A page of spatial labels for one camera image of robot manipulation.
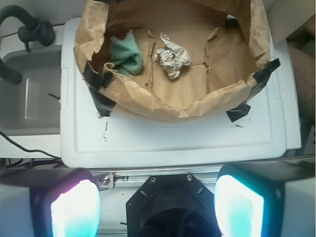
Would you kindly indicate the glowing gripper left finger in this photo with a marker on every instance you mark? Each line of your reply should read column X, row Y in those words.
column 62, row 202

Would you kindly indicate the black octagonal mount plate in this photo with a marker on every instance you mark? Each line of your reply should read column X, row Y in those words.
column 172, row 210

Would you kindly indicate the black tape strip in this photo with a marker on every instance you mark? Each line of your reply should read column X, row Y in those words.
column 262, row 77
column 239, row 112
column 96, row 82

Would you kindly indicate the aluminium rail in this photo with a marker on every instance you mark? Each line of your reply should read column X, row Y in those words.
column 109, row 179

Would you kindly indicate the white plastic bin lid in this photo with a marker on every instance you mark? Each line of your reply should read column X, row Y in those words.
column 122, row 141

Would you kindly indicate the brown paper bag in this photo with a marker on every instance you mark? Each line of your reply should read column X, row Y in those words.
column 227, row 40

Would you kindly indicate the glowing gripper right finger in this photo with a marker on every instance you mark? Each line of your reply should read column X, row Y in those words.
column 266, row 199

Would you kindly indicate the black faucet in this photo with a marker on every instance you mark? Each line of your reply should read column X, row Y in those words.
column 33, row 30

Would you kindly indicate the blue-green cloth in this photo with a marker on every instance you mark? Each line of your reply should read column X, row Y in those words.
column 125, row 55

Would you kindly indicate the white sink basin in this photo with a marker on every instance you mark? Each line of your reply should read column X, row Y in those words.
column 32, row 107

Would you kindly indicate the black tape strip left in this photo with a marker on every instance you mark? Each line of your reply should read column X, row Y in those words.
column 96, row 82

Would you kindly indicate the crumpled white paper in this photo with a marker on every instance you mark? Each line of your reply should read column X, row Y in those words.
column 172, row 57

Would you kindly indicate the black tape strip lower right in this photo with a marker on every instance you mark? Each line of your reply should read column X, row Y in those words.
column 239, row 112

